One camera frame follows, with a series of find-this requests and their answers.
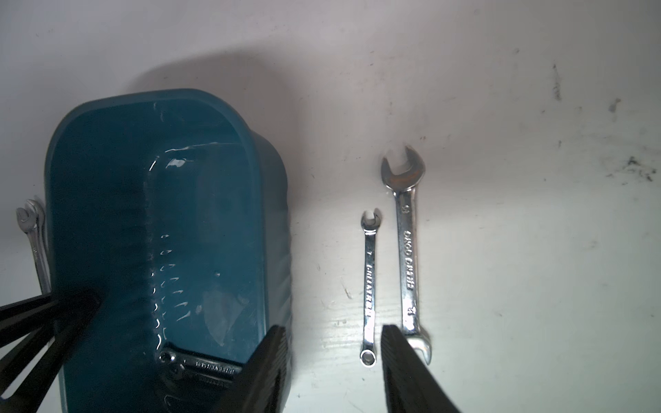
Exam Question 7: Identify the silver wrench inside box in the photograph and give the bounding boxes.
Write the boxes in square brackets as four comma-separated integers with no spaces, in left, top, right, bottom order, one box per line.
[156,348,244,388]

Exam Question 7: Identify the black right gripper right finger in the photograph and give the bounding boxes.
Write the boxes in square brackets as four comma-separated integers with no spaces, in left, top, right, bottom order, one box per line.
[380,325,460,413]

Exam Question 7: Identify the small silver combination wrench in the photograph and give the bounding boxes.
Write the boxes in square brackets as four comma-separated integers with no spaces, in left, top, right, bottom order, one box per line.
[360,208,382,368]

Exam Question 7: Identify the teal plastic storage box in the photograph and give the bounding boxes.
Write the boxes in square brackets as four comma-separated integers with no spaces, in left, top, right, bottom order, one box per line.
[45,89,292,412]

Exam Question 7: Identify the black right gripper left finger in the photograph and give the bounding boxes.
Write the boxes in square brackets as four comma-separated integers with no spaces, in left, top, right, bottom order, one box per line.
[210,325,290,412]

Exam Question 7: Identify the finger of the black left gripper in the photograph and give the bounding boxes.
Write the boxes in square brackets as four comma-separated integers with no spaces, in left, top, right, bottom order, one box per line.
[1,291,101,412]

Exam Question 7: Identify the large silver open-end wrench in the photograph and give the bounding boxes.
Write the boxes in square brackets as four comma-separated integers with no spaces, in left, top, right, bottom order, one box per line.
[380,145,432,365]

